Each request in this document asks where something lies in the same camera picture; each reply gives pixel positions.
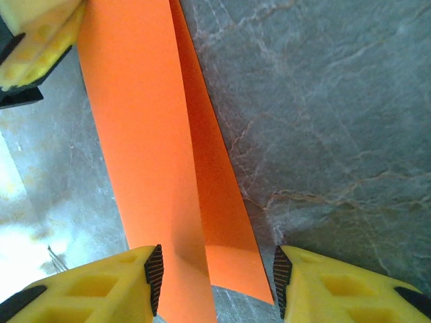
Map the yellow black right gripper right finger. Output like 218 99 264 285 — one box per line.
272 244 431 323

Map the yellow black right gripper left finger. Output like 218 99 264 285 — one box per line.
0 244 164 323

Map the orange cloth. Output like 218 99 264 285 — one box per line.
76 0 275 323

